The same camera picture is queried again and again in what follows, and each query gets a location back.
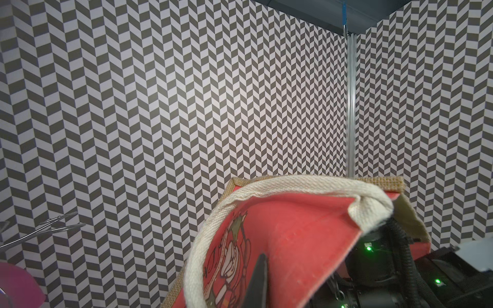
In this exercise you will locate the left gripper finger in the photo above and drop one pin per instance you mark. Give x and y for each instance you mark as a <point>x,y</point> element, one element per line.
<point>257,291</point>

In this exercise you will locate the burlap red striped tote bag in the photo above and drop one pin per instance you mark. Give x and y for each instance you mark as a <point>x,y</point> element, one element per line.
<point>305,225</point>

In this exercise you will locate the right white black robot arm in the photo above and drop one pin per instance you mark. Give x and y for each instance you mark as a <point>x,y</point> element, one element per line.
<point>381,272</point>

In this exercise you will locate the chrome stand with pink cups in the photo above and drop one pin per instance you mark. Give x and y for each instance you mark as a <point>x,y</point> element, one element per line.
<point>20,286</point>

